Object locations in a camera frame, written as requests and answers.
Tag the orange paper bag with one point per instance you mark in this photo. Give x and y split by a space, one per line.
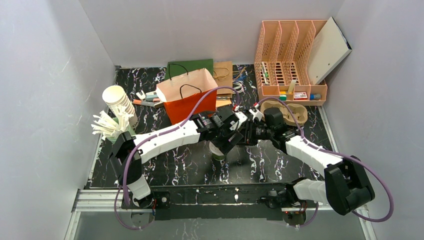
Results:
180 94

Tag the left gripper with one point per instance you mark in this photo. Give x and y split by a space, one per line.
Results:
227 133

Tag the red small box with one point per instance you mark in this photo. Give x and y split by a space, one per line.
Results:
297 96

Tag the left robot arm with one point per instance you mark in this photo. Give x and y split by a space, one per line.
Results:
129 152

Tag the brown kraft paper bag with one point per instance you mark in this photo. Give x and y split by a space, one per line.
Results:
223 75

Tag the pink desk file organizer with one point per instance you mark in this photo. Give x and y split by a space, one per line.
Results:
281 59

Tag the white board panel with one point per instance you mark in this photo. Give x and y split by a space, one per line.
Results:
329 48

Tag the green cup of straws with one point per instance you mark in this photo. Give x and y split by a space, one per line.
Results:
110 128

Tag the stack of pulp cup carriers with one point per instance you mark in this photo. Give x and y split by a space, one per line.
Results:
294 113

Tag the green paper bag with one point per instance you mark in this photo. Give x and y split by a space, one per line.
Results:
176 68

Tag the tall stack paper cups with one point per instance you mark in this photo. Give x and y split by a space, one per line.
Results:
115 96

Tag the single white cup lid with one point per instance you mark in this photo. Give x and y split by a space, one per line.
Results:
214 149

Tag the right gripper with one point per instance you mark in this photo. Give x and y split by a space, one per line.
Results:
249 133

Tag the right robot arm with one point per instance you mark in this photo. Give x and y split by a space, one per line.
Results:
345 186

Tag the metal base rail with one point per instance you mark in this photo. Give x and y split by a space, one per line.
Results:
210 212

